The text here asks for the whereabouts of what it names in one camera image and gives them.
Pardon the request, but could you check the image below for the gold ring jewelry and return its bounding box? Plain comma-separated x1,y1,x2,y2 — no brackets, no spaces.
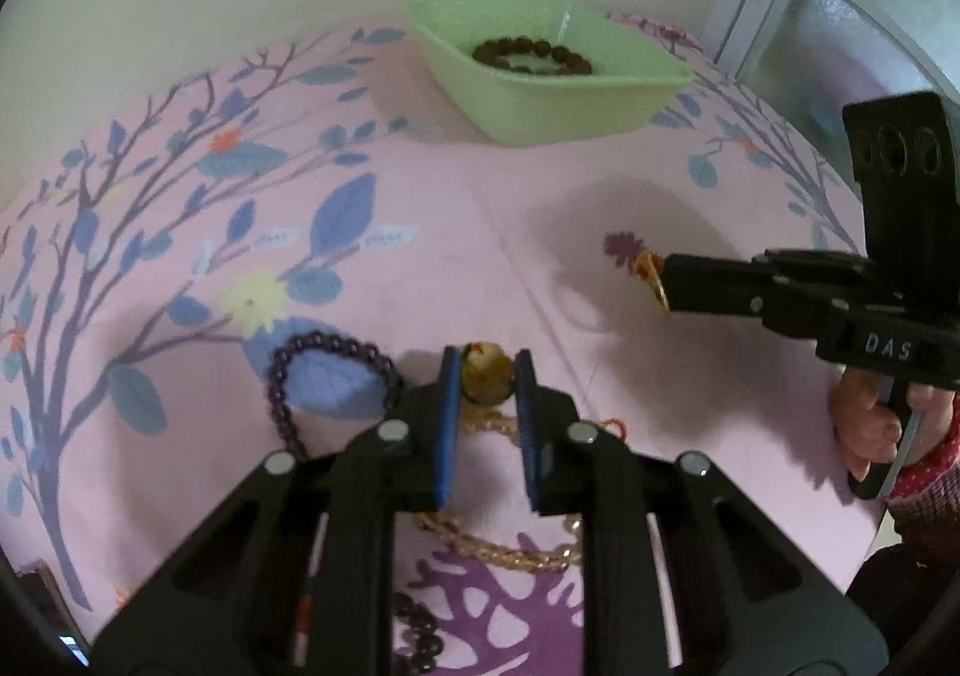
631,250,670,313

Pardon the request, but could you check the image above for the frosted glass door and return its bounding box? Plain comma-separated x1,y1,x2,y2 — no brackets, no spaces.
701,0,958,151

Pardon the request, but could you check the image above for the brown bead bracelet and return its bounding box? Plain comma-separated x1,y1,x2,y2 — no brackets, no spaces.
470,34,596,78

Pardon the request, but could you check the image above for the dark maroon bead bracelet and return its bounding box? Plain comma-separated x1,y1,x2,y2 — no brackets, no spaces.
392,590,446,676

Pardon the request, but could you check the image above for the right hand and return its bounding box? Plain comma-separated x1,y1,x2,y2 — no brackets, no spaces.
830,367,955,483

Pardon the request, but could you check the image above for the pink floral bed sheet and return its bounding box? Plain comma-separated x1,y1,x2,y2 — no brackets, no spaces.
2,17,878,634

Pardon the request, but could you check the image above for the red patterned sleeve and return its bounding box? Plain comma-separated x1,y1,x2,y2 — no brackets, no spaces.
885,414,960,564

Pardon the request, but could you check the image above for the dark purple bead bracelet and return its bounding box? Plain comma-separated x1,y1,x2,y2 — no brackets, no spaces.
266,333,407,462

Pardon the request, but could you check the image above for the green plastic basin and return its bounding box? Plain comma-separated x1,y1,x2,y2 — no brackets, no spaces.
405,0,693,148

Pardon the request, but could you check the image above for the yellow crystal bead bracelet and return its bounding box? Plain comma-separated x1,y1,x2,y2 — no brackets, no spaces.
413,339,584,572

